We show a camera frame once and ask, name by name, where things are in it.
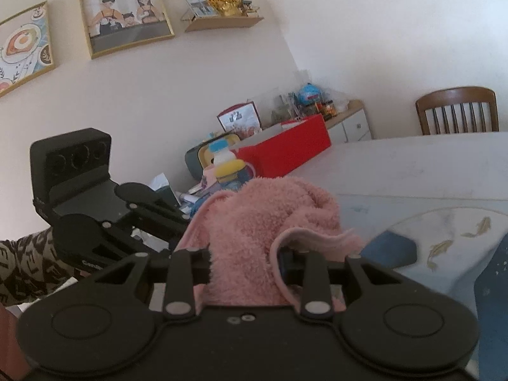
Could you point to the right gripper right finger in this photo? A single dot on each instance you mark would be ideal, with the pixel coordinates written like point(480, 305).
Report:
point(294, 266)

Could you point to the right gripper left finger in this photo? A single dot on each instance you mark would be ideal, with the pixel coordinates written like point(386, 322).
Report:
point(191, 266)

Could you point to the pink fluffy towel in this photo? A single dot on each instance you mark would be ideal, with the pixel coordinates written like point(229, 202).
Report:
point(245, 230)

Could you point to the patterned sleeve left forearm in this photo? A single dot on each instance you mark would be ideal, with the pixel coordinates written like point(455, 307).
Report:
point(31, 269)

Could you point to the green tissue box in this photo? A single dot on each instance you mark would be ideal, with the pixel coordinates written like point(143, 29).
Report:
point(161, 185)

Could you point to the green yellow tissue holder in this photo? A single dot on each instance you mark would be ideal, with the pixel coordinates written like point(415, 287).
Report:
point(199, 157)

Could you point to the yellow capped white bottle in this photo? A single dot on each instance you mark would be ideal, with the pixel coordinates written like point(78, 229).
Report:
point(232, 175)

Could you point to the red storage box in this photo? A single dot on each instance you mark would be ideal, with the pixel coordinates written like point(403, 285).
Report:
point(283, 148)

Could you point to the blue capped white bottle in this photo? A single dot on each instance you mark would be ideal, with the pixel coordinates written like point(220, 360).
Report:
point(221, 152)

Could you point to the small white drawer cabinet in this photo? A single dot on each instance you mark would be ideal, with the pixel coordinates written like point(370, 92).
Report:
point(349, 126)

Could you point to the red white paper bag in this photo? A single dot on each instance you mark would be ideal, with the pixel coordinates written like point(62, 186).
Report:
point(242, 119)

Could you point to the blue globe toy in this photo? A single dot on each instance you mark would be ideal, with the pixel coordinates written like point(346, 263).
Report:
point(309, 94)

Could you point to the brown wooden chair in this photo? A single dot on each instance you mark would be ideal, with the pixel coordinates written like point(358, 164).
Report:
point(469, 109)

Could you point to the gold ornament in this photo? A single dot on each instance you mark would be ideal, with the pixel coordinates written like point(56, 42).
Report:
point(227, 8)

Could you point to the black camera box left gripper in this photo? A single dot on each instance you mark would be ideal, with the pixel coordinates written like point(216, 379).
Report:
point(65, 165)

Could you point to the food picture gold frame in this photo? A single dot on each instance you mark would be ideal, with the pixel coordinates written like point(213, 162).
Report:
point(26, 47)

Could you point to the family picture gold frame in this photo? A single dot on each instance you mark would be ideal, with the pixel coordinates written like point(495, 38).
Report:
point(115, 25)

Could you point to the wooden wall shelf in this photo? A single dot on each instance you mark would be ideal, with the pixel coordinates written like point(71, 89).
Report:
point(195, 23)

